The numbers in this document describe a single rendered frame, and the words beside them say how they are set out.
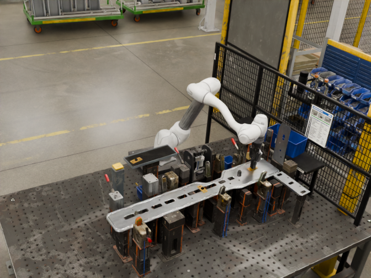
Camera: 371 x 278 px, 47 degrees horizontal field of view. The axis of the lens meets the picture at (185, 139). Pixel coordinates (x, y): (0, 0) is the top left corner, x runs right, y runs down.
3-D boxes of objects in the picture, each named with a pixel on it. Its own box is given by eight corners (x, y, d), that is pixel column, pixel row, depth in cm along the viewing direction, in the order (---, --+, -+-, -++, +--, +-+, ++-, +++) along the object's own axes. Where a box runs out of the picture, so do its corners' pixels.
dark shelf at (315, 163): (305, 175, 328) (306, 172, 327) (230, 123, 390) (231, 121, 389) (324, 167, 339) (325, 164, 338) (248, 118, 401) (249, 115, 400)
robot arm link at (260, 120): (255, 128, 319) (246, 135, 310) (258, 110, 311) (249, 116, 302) (268, 133, 314) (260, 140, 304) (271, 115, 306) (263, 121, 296)
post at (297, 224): (297, 228, 321) (305, 198, 306) (286, 220, 328) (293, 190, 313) (302, 225, 324) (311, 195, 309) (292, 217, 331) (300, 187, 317)
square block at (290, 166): (282, 203, 345) (291, 166, 326) (275, 198, 350) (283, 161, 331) (289, 200, 349) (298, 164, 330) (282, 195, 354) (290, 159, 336)
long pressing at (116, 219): (119, 236, 261) (119, 234, 261) (103, 215, 277) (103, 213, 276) (281, 172, 332) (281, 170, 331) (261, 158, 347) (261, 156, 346)
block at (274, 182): (269, 218, 329) (276, 188, 314) (259, 209, 337) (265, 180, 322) (278, 213, 334) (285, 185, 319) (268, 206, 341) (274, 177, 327)
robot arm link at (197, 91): (204, 92, 321) (214, 87, 330) (185, 81, 328) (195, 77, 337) (200, 107, 328) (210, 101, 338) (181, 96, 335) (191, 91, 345)
